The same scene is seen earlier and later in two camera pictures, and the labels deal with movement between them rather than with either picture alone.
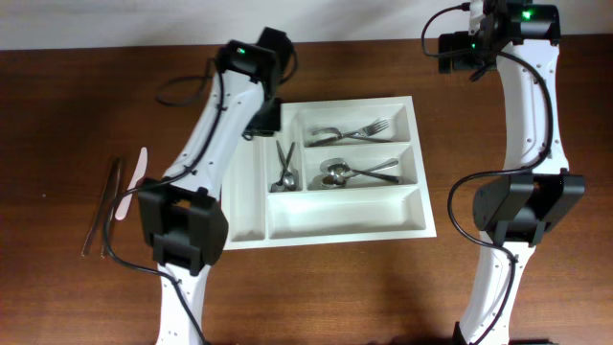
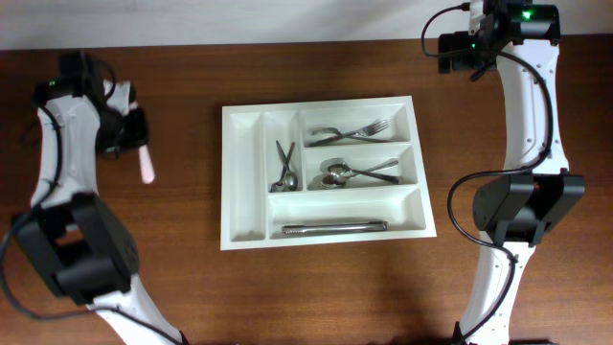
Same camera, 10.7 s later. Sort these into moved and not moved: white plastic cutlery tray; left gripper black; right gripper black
Moved: left gripper black
Not moved: right gripper black; white plastic cutlery tray
